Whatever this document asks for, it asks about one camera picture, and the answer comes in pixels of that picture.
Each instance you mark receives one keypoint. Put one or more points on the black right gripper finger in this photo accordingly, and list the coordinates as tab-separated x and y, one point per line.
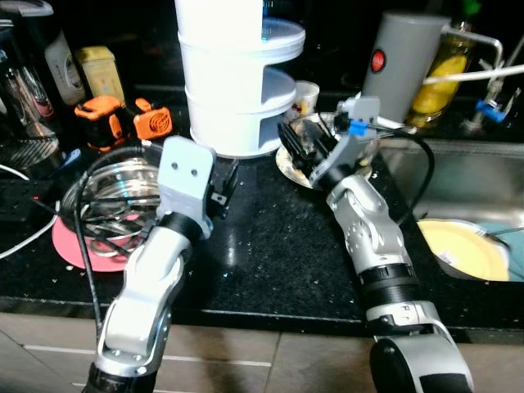
289	146
303	141

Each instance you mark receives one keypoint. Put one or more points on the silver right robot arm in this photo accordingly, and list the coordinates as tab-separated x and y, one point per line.
368	229

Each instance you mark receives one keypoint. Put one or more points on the white printed mug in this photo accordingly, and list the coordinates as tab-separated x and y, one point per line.
307	94

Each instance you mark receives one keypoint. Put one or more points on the white tiered storage rack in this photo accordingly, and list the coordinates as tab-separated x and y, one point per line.
221	82

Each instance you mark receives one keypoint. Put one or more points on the orange device with fan grille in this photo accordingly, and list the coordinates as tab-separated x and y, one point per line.
154	123

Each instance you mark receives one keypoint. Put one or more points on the large steel bowl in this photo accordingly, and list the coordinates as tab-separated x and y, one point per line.
110	201

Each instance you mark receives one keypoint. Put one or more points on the grey cylinder with red button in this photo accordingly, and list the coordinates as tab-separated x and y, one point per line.
401	65

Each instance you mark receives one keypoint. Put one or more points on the yellow oil bottle green cap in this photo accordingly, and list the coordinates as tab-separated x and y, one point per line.
434	94

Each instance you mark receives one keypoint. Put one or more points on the steel sink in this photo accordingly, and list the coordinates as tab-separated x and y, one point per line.
458	180

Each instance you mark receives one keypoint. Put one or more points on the orange and black tool battery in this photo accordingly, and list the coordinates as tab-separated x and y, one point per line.
98	110

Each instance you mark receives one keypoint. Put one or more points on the pink round mat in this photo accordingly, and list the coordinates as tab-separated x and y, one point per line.
74	250

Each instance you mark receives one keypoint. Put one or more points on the yellow tin box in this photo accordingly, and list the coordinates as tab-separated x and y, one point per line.
100	74

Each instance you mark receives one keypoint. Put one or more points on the yellow plate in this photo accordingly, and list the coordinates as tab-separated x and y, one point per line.
458	250

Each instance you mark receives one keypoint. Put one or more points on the grey cabinet front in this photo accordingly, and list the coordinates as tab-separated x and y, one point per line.
246	360

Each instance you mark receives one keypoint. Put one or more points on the blue valve clip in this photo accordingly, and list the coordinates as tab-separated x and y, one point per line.
490	110

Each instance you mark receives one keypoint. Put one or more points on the black bottle with white label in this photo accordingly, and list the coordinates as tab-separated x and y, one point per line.
65	70

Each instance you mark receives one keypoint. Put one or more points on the black power strip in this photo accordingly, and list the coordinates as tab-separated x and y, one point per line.
24	201

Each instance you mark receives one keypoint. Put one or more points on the thin dark utensil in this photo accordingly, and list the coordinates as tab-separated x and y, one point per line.
503	232

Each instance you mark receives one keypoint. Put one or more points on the steel faucet pipe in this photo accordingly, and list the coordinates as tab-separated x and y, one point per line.
483	35

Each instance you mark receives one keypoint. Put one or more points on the steel kettle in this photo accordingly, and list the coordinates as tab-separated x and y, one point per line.
24	106

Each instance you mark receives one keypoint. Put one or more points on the teal plate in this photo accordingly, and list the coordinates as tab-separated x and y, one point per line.
516	255

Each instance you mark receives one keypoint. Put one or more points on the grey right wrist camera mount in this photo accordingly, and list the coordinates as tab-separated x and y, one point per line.
342	155

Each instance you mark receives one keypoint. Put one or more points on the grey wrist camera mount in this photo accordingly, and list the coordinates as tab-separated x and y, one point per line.
342	155
184	172

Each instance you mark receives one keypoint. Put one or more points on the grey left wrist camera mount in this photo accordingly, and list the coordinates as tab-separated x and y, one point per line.
184	172

